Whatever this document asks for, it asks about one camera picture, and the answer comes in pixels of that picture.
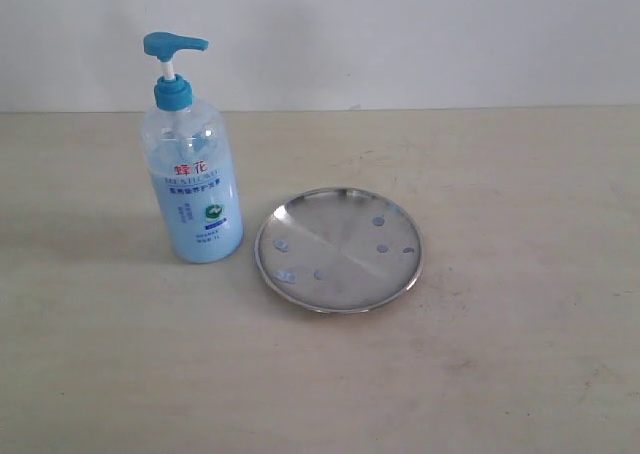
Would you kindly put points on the blue pump lotion bottle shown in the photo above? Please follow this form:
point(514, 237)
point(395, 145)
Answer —
point(187, 151)

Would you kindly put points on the round stainless steel plate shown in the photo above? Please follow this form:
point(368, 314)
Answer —
point(339, 250)

